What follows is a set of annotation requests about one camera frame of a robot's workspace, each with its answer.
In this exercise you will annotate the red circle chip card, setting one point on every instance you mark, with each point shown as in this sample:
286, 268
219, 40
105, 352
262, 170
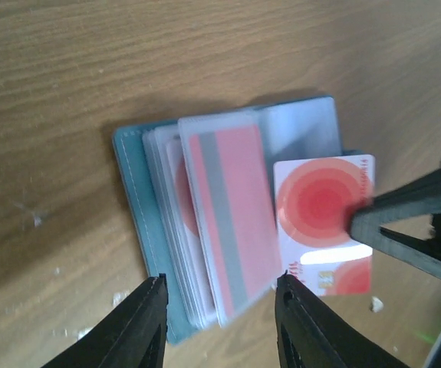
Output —
314, 201

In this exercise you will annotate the blue leather card holder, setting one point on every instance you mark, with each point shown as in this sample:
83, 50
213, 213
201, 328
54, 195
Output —
296, 129

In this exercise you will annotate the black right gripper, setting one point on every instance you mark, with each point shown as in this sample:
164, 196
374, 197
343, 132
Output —
419, 197

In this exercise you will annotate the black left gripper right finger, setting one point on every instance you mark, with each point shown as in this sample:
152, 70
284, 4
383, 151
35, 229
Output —
310, 334

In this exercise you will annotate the red circle April card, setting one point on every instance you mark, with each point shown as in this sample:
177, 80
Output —
190, 248

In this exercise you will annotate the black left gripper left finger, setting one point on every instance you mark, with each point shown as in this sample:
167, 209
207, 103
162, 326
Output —
132, 335

